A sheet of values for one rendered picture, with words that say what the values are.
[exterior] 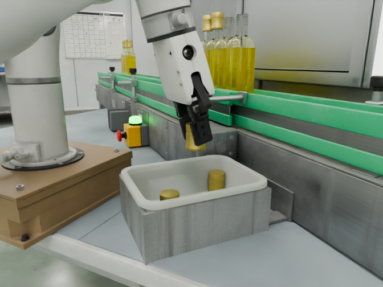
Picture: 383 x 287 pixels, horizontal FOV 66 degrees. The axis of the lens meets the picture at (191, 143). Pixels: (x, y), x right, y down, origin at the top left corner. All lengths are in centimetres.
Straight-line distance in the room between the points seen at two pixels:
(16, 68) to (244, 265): 50
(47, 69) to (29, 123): 11
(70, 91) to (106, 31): 141
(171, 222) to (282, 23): 60
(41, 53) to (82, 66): 595
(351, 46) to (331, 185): 32
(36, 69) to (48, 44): 5
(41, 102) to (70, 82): 594
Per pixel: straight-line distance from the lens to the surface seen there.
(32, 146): 63
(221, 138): 66
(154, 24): 44
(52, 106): 63
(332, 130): 51
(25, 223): 56
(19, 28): 38
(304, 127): 55
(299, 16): 82
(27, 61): 62
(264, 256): 49
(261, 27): 93
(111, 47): 663
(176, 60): 42
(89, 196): 62
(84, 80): 657
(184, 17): 42
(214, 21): 87
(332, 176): 50
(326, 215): 52
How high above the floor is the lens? 103
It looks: 15 degrees down
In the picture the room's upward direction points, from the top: straight up
